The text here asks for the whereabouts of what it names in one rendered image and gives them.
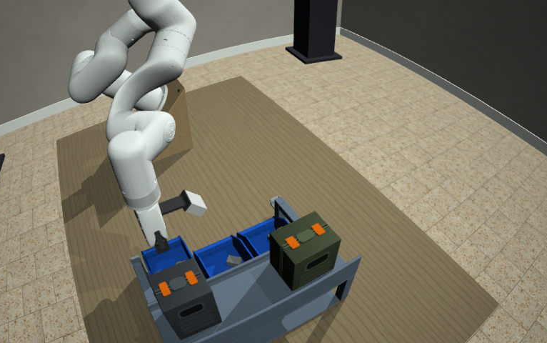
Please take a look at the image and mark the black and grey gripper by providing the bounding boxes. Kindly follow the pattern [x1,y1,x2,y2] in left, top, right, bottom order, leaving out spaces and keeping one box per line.
[127,192,170,254]

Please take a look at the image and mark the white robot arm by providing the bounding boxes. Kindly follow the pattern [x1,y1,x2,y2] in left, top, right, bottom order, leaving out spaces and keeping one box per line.
[68,0,207,217]

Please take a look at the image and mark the black case with orange latches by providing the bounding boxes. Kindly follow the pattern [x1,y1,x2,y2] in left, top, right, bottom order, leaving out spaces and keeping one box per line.
[147,257,222,340]

